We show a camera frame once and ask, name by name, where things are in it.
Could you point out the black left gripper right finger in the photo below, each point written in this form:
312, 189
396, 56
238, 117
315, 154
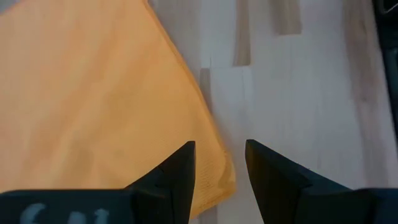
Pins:
311, 202

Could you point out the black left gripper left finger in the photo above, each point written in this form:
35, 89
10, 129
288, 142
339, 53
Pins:
93, 207

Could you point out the orange microfiber towel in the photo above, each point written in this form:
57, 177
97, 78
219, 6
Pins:
93, 93

